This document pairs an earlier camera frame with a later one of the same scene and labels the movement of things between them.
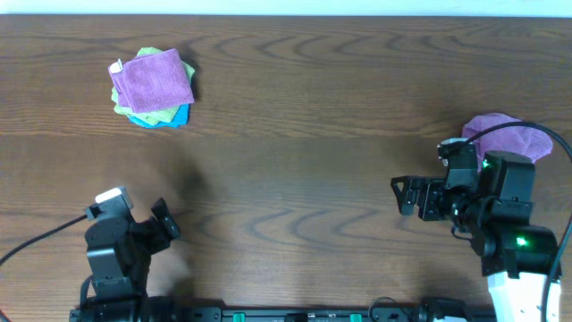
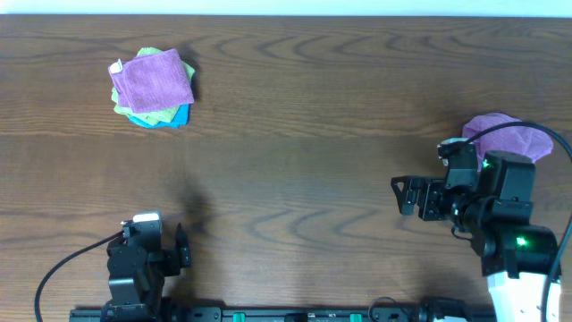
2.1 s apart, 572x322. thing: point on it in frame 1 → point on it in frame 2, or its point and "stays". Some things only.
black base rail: (312, 314) stays
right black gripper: (431, 189) stays
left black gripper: (152, 224) → (180, 258)
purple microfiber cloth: (152, 81) stays
